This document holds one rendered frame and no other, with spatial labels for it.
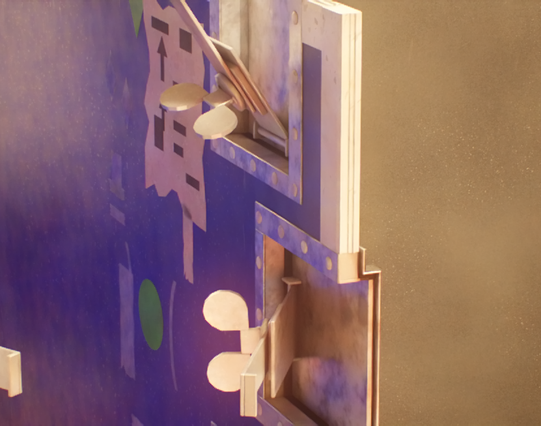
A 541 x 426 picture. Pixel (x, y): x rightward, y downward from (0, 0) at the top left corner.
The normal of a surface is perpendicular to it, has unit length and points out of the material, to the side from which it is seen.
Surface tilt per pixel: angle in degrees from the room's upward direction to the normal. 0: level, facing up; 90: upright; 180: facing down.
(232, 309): 102
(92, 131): 90
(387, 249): 90
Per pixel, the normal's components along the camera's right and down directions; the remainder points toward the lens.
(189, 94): -0.22, -0.79
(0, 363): -0.61, 0.22
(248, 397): -0.18, 0.27
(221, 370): -0.02, 0.47
